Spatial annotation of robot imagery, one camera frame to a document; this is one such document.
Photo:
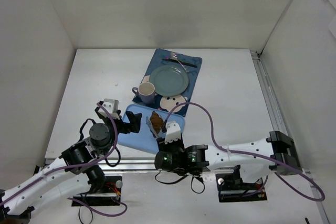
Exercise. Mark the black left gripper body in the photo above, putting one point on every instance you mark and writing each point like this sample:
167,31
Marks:
125,124

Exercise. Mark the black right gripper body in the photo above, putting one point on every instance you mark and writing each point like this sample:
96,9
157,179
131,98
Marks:
161,140

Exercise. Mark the silver metal tongs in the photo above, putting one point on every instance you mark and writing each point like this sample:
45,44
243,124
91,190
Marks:
149,125

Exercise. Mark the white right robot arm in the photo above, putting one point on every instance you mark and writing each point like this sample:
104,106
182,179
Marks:
274,154

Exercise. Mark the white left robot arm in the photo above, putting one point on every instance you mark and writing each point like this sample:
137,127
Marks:
75,171

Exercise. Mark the light blue plastic tray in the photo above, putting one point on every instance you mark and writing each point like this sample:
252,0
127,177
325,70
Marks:
144,140

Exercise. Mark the lavender ceramic mug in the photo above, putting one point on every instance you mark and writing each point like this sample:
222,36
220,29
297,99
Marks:
146,92

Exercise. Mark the teal green ceramic plate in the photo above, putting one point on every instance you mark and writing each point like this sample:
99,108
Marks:
169,80

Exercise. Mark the dark blue bear placemat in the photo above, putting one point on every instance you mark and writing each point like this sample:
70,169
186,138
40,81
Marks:
168,103

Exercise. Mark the silver metal spoon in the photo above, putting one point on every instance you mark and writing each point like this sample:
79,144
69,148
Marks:
175,58

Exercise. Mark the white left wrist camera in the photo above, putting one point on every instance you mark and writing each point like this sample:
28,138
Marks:
108,108

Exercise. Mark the aluminium table edge rail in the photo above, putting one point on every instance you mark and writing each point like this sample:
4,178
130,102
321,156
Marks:
126,163

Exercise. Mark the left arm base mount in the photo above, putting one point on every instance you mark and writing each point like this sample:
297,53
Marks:
108,195

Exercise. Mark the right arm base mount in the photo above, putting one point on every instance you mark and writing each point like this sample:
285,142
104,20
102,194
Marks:
239,191

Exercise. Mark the black handled knife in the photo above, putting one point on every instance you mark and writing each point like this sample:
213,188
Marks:
182,62

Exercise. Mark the aluminium right side rail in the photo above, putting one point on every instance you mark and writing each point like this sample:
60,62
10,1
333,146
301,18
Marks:
275,114

